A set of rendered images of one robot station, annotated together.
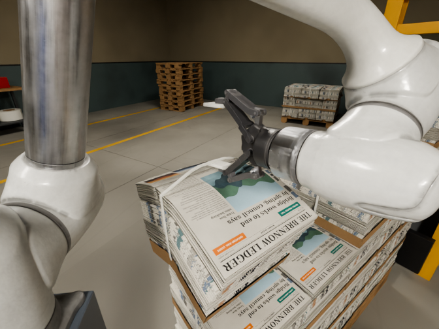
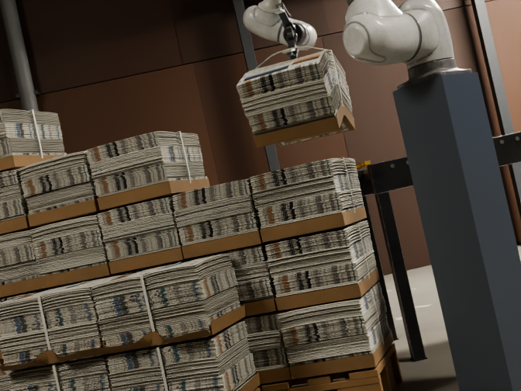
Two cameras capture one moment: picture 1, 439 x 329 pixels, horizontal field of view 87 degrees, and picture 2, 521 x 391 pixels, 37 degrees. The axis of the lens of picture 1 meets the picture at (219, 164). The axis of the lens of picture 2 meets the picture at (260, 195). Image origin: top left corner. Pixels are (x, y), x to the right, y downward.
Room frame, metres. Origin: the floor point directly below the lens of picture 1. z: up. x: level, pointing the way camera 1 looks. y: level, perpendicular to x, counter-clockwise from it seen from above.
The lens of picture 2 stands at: (2.19, 2.09, 0.70)
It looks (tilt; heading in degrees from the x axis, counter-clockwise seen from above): 1 degrees up; 235
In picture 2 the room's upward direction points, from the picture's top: 12 degrees counter-clockwise
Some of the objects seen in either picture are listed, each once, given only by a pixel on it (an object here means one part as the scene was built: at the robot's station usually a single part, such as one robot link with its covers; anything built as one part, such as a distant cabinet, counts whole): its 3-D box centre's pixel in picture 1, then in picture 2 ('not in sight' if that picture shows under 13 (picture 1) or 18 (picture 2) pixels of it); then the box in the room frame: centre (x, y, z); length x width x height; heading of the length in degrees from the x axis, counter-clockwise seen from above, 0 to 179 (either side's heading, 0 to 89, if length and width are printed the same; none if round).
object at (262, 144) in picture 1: (262, 146); (291, 33); (0.41, -0.08, 1.31); 0.09 x 0.07 x 0.08; 39
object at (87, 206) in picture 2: not in sight; (88, 209); (1.05, -0.74, 0.86); 0.38 x 0.29 x 0.04; 37
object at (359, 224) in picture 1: (335, 188); (150, 171); (0.87, -0.50, 0.95); 0.38 x 0.29 x 0.23; 38
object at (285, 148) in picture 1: (295, 155); (296, 35); (0.36, -0.13, 1.32); 0.09 x 0.06 x 0.09; 129
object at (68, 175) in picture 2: not in sight; (84, 187); (1.05, -0.74, 0.95); 0.38 x 0.29 x 0.23; 37
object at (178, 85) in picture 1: (181, 85); not in sight; (7.45, 1.16, 0.65); 1.26 x 0.86 x 1.30; 153
